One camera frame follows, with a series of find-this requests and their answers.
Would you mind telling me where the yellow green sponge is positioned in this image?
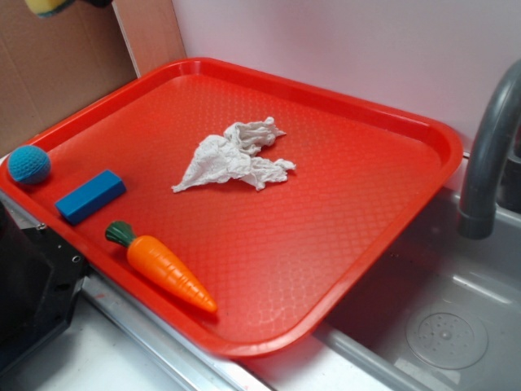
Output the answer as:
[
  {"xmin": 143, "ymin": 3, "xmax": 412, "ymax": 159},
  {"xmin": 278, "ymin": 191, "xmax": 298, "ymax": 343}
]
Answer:
[{"xmin": 24, "ymin": 0, "xmax": 75, "ymax": 18}]

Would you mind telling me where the red plastic tray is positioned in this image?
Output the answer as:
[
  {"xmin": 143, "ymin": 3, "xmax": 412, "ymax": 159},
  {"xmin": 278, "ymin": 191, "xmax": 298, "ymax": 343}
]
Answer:
[{"xmin": 1, "ymin": 59, "xmax": 463, "ymax": 358}]

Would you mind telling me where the crumpled white paper towel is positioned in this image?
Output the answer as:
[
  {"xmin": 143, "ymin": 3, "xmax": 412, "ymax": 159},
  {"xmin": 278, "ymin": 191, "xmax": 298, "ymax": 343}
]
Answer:
[{"xmin": 172, "ymin": 116, "xmax": 296, "ymax": 193}]

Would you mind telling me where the orange toy carrot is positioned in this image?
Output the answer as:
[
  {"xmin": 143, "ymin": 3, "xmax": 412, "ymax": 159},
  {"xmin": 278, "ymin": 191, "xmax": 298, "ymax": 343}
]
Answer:
[{"xmin": 105, "ymin": 221, "xmax": 217, "ymax": 314}]

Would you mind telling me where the blue rectangular block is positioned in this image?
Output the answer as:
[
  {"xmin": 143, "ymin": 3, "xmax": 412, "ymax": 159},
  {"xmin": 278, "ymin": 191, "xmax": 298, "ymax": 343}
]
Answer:
[{"xmin": 55, "ymin": 170, "xmax": 126, "ymax": 225}]

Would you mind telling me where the grey toy sink basin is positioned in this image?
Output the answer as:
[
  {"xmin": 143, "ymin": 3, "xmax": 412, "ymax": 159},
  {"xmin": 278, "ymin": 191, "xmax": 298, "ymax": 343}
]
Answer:
[{"xmin": 317, "ymin": 191, "xmax": 520, "ymax": 390}]

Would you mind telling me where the blue knitted ball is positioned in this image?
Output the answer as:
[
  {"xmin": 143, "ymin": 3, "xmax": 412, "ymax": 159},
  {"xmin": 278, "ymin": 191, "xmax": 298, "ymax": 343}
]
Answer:
[{"xmin": 7, "ymin": 145, "xmax": 51, "ymax": 185}]

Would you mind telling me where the brown cardboard panel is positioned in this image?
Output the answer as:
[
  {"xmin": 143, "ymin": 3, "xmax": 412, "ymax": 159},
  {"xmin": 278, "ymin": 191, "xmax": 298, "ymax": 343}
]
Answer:
[{"xmin": 1, "ymin": 1, "xmax": 186, "ymax": 155}]

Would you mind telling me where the grey toy faucet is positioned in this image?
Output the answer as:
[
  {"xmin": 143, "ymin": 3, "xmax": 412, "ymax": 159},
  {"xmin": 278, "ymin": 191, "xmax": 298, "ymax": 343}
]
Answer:
[{"xmin": 457, "ymin": 61, "xmax": 520, "ymax": 239}]

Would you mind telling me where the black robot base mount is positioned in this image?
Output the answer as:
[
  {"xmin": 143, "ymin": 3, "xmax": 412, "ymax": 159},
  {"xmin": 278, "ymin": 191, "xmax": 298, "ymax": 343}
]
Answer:
[{"xmin": 1, "ymin": 205, "xmax": 87, "ymax": 374}]

